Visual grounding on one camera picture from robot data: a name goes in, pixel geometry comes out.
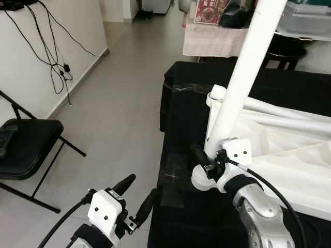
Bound black stool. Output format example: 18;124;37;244
264;48;303;71

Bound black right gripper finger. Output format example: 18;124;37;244
190;143;213;168

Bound thin black wall cable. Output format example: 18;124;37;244
36;0;110;57

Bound black device with cables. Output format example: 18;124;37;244
0;0;38;12

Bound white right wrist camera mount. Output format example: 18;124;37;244
217;137;253;193

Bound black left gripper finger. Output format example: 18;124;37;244
132;188;161;229
111;174;137;198

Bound clear tape strip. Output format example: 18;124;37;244
164;83;207;96
161;186;187;208

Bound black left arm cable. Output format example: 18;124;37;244
37;194;96;248

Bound black charger cord bundle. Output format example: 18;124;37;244
3;3;76;106

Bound red printed carton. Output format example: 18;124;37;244
194;0;228;25

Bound black chair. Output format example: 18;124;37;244
0;90;87;213

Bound green box lid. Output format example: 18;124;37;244
292;0;331;6

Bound black bag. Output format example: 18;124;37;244
220;0;257;29

